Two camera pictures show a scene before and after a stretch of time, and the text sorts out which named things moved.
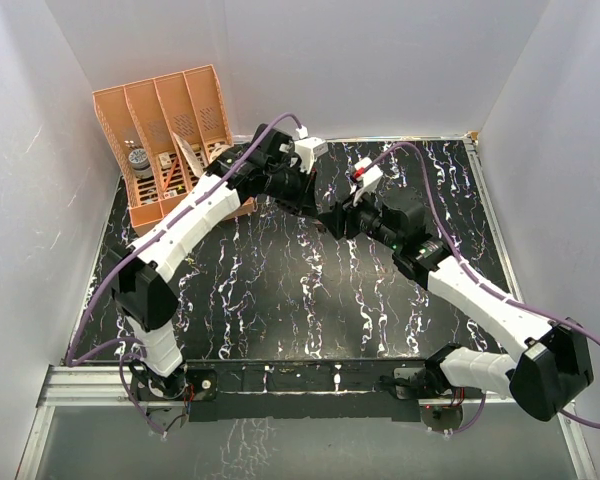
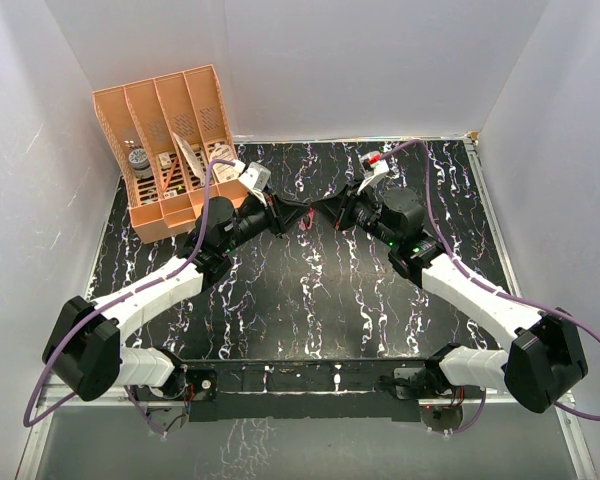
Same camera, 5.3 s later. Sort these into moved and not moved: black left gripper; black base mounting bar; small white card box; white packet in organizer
Moved: black left gripper
Not moved: small white card box; black base mounting bar; white packet in organizer
